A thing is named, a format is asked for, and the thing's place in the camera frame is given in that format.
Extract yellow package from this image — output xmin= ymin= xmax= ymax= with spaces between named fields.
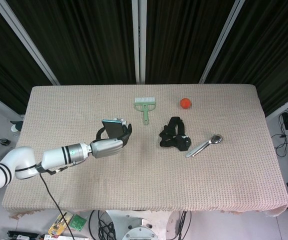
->
xmin=45 ymin=211 xmax=74 ymax=238

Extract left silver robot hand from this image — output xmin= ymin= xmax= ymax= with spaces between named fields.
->
xmin=89 ymin=123 xmax=133 ymax=160

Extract orange ball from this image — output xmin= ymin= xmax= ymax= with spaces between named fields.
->
xmin=179 ymin=97 xmax=193 ymax=110

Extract white upright frame post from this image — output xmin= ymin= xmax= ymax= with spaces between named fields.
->
xmin=131 ymin=0 xmax=147 ymax=85

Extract black floor cables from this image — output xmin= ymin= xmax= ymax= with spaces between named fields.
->
xmin=271 ymin=133 xmax=288 ymax=158

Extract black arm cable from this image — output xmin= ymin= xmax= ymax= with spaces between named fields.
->
xmin=38 ymin=163 xmax=75 ymax=240

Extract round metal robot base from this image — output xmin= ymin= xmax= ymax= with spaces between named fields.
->
xmin=106 ymin=209 xmax=177 ymax=240

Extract metal spoon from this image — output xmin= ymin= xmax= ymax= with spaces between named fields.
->
xmin=185 ymin=134 xmax=224 ymax=159

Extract black cable bundle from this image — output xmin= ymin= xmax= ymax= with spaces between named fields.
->
xmin=97 ymin=209 xmax=117 ymax=240

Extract black smartphone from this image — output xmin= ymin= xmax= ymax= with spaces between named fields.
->
xmin=101 ymin=118 xmax=125 ymax=140

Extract white slanted frame post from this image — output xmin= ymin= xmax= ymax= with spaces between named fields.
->
xmin=198 ymin=0 xmax=246 ymax=85
xmin=0 ymin=0 xmax=61 ymax=86

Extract green circuit board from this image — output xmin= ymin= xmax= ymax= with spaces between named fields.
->
xmin=70 ymin=213 xmax=87 ymax=232

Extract green cleaning brush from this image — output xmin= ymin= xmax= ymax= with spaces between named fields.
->
xmin=133 ymin=96 xmax=156 ymax=126

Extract dark pleated curtain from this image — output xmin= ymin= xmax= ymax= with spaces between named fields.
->
xmin=6 ymin=0 xmax=137 ymax=86
xmin=205 ymin=0 xmax=288 ymax=116
xmin=145 ymin=0 xmax=235 ymax=85
xmin=0 ymin=0 xmax=47 ymax=115

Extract black power strip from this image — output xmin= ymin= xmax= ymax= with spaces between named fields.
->
xmin=7 ymin=229 xmax=44 ymax=240

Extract beige waffle tablecloth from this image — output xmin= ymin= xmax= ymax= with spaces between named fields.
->
xmin=1 ymin=83 xmax=288 ymax=217

